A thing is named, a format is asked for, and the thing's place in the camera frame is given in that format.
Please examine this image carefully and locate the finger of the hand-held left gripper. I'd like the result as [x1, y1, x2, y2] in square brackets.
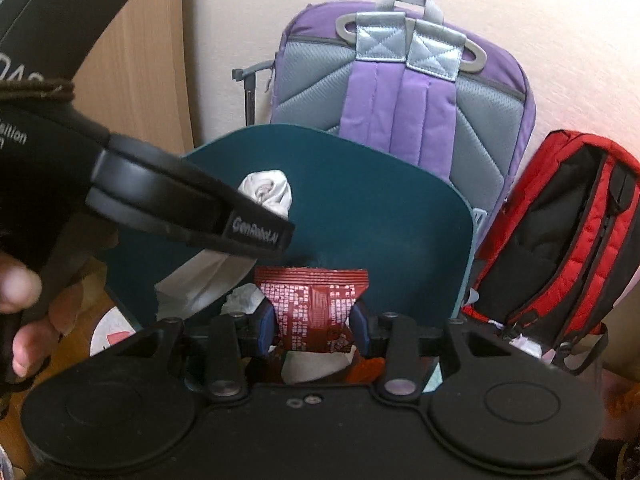
[167, 157, 297, 257]

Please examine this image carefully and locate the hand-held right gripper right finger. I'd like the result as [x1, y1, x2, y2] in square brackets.
[350, 300, 507, 404]

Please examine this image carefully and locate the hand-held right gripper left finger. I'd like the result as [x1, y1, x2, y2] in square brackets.
[129, 304, 277, 402]

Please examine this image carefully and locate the red snack wrapper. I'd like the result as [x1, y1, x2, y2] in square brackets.
[254, 266, 371, 353]

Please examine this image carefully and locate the teal plastic bin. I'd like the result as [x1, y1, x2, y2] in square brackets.
[102, 125, 475, 396]

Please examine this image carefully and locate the person's left hand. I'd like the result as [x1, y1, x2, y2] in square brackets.
[0, 252, 76, 378]

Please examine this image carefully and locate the small white tissue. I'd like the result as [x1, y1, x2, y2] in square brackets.
[222, 284, 265, 317]

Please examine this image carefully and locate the crumpled white tissue wad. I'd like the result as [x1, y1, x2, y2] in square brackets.
[236, 169, 293, 221]

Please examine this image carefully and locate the white paper scrap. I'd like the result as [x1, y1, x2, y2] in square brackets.
[280, 349, 353, 386]

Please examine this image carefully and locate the wooden cabinet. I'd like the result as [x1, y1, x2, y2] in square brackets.
[65, 0, 201, 161]

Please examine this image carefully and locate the round white and red lid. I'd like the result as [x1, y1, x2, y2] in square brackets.
[89, 305, 138, 358]

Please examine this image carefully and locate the pale crumpled tissue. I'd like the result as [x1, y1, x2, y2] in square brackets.
[500, 327, 546, 361]

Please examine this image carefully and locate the purple and grey backpack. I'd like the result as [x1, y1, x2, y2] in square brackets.
[270, 0, 537, 241]

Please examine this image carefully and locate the red and black backpack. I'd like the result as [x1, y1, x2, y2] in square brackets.
[460, 130, 640, 376]

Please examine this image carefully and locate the brown fabric strap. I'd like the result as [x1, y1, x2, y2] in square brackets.
[0, 79, 77, 107]

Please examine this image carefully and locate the grey metal handle pole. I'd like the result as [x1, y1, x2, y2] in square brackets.
[231, 57, 277, 128]

